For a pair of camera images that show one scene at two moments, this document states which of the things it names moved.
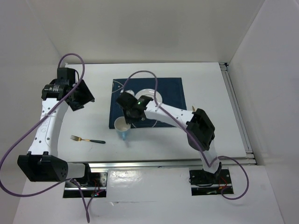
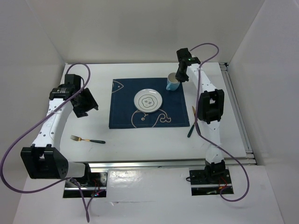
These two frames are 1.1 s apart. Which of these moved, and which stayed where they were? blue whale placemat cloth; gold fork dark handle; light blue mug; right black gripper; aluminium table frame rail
Moved: light blue mug; right black gripper
Stayed: gold fork dark handle; blue whale placemat cloth; aluminium table frame rail
